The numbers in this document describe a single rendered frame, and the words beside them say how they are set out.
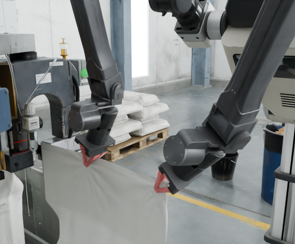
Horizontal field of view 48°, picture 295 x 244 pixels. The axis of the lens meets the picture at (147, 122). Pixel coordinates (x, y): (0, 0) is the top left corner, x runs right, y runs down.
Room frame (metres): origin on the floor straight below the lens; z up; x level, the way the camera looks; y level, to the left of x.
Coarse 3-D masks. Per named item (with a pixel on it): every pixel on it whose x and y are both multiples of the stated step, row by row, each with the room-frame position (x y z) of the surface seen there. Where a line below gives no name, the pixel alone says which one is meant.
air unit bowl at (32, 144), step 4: (32, 132) 0.94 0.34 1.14; (36, 132) 0.95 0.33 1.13; (28, 136) 0.94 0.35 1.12; (32, 136) 0.94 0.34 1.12; (36, 136) 0.95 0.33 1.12; (28, 140) 0.94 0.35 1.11; (32, 140) 0.94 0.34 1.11; (36, 140) 0.95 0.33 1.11; (28, 144) 0.94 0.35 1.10; (32, 144) 0.94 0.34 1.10; (36, 144) 0.95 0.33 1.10; (28, 148) 0.95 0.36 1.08; (32, 148) 0.94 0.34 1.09; (36, 148) 0.95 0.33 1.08
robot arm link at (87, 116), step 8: (112, 88) 0.81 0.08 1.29; (120, 88) 0.82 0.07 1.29; (96, 96) 0.87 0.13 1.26; (112, 96) 0.81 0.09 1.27; (120, 96) 0.82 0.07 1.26; (72, 104) 0.79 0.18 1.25; (80, 104) 0.78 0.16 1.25; (88, 104) 0.78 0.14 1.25; (96, 104) 0.80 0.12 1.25; (104, 104) 0.81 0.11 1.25; (112, 104) 0.81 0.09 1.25; (120, 104) 0.83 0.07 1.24; (72, 112) 0.78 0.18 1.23; (80, 112) 0.77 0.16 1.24; (88, 112) 0.78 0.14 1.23; (96, 112) 0.80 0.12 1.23; (72, 120) 0.78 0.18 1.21; (80, 120) 0.76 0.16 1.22; (88, 120) 0.77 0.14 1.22; (96, 120) 0.79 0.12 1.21; (72, 128) 0.78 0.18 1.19; (80, 128) 0.76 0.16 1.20; (88, 128) 0.78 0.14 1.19
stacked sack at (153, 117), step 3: (156, 114) 4.52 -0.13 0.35; (147, 117) 4.36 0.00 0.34; (150, 117) 4.39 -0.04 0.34; (153, 117) 4.44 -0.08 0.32; (156, 117) 4.50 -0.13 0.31; (138, 120) 4.27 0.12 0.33; (141, 120) 4.25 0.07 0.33; (144, 120) 4.28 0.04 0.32; (147, 120) 4.33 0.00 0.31; (150, 120) 4.39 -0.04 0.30; (153, 120) 4.46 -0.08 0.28
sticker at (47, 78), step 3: (36, 75) 1.02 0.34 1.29; (39, 75) 1.03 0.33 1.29; (42, 75) 1.04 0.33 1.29; (48, 75) 1.06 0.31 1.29; (36, 78) 1.02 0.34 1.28; (39, 78) 1.03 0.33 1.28; (45, 78) 1.05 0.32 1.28; (48, 78) 1.06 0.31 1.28; (36, 81) 1.02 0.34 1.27; (42, 81) 1.04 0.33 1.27; (45, 81) 1.05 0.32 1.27; (48, 81) 1.06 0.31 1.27
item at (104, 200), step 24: (48, 144) 0.99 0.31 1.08; (48, 168) 1.00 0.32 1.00; (72, 168) 0.93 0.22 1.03; (96, 168) 0.87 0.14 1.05; (120, 168) 0.80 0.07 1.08; (48, 192) 1.00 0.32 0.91; (72, 192) 0.94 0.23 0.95; (96, 192) 0.87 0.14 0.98; (120, 192) 0.80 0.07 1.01; (144, 192) 0.74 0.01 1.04; (72, 216) 0.93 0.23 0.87; (96, 216) 0.88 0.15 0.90; (120, 216) 0.80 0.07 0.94; (144, 216) 0.74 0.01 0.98; (72, 240) 0.87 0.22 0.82; (96, 240) 0.83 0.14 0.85; (120, 240) 0.80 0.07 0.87; (144, 240) 0.74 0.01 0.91
